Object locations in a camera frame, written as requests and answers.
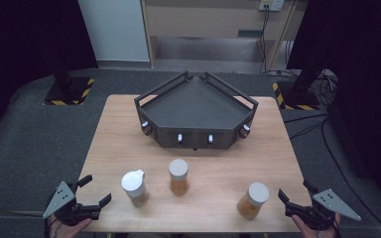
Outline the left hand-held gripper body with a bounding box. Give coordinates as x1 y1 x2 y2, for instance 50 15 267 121
42 180 101 228

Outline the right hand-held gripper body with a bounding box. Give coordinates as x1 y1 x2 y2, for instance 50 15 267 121
284 188 362 231

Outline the spice jar with round lid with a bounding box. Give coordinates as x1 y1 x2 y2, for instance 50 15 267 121
168 158 191 196
236 181 271 221

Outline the spice jar with flip cap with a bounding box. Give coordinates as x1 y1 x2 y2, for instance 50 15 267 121
121 169 150 208

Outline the dark grey corner rack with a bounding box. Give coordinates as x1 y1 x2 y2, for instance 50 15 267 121
134 70 260 152

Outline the person's right hand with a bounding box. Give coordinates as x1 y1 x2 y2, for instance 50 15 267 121
291 212 342 238

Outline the person's left hand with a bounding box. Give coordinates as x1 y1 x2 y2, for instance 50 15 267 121
48 214 93 238

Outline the striped black stand base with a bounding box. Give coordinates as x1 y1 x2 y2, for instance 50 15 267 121
272 80 321 112
43 76 96 107

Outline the black curtain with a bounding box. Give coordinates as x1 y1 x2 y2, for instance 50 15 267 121
286 0 381 216
0 0 99 150

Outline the white panel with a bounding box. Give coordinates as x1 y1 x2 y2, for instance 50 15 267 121
77 0 151 63

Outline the white power outlet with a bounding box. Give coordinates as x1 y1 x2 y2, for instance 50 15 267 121
258 0 286 13

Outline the long black floor cable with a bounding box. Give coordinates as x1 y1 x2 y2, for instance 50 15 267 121
319 117 381 238

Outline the tangle of black cables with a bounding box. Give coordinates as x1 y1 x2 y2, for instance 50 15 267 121
312 69 340 107

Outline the black stand post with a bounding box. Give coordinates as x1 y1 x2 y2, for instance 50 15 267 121
291 60 328 97
51 49 73 94

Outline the black hanging cable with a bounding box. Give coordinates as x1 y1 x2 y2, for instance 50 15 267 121
258 9 271 74

